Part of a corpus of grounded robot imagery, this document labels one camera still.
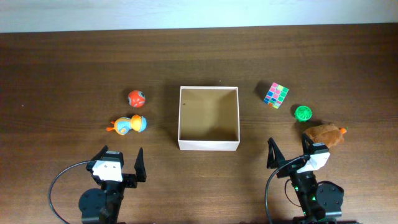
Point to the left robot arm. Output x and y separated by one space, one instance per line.
102 205

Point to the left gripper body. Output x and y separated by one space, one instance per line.
129 180

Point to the orange ball toy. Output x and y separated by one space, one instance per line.
136 99

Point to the pastel puzzle cube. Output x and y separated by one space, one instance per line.
276 95

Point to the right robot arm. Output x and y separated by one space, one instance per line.
320 201

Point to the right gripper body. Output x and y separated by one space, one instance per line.
298 181

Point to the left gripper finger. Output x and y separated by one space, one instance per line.
140 167
99 155

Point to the white cardboard box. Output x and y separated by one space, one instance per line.
208 118

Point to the blue orange duck toy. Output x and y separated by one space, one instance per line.
123 125

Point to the green spiky ball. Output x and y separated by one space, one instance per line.
303 113

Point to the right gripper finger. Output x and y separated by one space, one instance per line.
307 144
275 158

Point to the brown plush toy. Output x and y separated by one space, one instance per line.
329 134

